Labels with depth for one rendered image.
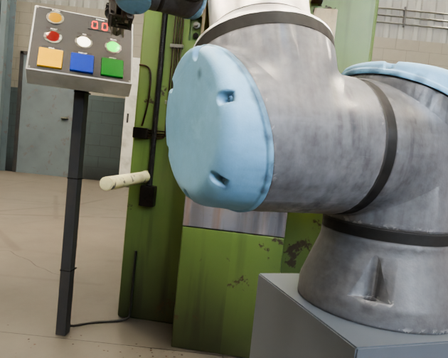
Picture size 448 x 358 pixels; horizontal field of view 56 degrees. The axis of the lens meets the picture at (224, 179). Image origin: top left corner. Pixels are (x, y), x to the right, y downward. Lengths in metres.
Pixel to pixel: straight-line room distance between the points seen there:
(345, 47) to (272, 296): 1.38
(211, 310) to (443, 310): 1.24
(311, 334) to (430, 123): 0.25
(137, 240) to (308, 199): 1.50
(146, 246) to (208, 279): 0.36
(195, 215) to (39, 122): 6.83
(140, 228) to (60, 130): 6.35
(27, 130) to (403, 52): 6.76
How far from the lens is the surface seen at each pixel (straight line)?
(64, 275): 1.74
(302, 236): 1.77
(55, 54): 1.57
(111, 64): 1.57
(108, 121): 7.86
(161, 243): 1.83
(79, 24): 1.68
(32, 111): 8.32
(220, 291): 1.63
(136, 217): 1.84
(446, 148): 0.49
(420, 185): 0.47
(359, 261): 0.48
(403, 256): 0.48
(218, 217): 1.56
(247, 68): 0.36
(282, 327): 0.54
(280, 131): 0.35
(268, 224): 1.56
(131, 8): 1.19
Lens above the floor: 0.76
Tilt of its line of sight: 4 degrees down
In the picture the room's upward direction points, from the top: 6 degrees clockwise
